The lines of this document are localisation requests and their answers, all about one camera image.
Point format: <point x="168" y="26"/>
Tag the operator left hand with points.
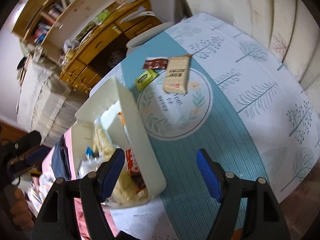
<point x="19" y="208"/>

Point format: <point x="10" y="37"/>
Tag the orange white oat bar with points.
<point x="120" y="114"/>

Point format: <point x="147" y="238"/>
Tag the white plastic bag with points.
<point x="68" y="45"/>

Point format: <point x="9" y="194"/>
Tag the navy blue garment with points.
<point x="60" y="161"/>

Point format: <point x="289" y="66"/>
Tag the green snack bag on desk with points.
<point x="101" y="16"/>

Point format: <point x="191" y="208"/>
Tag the dark corn snack box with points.
<point x="89" y="27"/>

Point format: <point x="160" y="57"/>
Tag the wooden bookshelf hutch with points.
<point x="52" y="22"/>

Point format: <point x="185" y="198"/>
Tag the wooden desk with drawers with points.
<point x="104" y="48"/>

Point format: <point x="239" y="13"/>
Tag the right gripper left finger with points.
<point x="57" y="217"/>

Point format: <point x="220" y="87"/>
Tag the grey office chair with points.
<point x="162" y="15"/>

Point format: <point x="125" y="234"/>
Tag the lace covered piano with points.
<point x="47" y="104"/>

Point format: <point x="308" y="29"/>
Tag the white plastic organizer tray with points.
<point x="102" y="107"/>

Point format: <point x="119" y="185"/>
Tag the blue white snack packet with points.
<point x="89" y="153"/>

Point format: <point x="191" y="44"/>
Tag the clear bag orange cubes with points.
<point x="129" y="189"/>

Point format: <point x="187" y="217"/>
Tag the floral cream curtain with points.
<point x="285" y="27"/>

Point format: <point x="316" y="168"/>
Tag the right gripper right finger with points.
<point x="263" y="216"/>

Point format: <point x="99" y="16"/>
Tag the beige soda cracker pack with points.
<point x="176" y="75"/>

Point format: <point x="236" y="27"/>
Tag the white silver snack packet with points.
<point x="86" y="166"/>

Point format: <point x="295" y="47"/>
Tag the green tea snack packet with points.
<point x="145" y="78"/>

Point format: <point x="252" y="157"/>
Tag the pink bed blanket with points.
<point x="82" y="204"/>

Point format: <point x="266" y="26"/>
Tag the yellow mug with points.
<point x="69" y="54"/>

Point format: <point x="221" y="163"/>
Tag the teal and white tablecloth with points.
<point x="242" y="106"/>

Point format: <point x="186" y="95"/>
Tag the dark red small packet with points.
<point x="156" y="63"/>

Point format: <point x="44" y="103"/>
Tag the floral white blanket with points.
<point x="38" y="190"/>

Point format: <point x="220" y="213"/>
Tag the Lipo cream biscuit pack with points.
<point x="134" y="170"/>

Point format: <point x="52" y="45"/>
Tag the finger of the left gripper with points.
<point x="19" y="156"/>

